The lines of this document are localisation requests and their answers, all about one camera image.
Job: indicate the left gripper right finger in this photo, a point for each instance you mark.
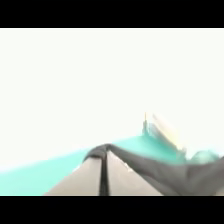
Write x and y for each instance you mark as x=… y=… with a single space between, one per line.
x=126 y=183

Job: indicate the brown shirt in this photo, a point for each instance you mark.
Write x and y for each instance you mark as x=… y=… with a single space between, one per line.
x=186 y=176

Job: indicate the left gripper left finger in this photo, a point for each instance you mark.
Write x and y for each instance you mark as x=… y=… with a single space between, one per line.
x=81 y=180

